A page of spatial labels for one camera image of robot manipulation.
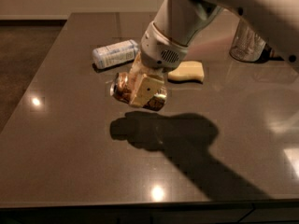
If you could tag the yellow sponge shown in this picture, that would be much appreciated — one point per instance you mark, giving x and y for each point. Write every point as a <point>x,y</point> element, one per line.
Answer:
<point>187,71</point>

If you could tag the clear plastic water bottle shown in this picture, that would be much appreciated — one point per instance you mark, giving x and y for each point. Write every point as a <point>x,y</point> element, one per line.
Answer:
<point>115,54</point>

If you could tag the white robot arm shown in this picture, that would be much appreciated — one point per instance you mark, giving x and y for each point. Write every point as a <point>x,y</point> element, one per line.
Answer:
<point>275,21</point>

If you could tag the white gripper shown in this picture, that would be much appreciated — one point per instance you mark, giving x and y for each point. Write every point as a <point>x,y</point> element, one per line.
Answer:
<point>157,51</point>

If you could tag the orange soda can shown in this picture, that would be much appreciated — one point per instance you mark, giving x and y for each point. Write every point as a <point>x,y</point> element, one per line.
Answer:
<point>121,91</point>

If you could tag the metal mesh cup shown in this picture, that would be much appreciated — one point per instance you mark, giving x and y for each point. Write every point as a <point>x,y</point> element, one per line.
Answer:
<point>247,46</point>

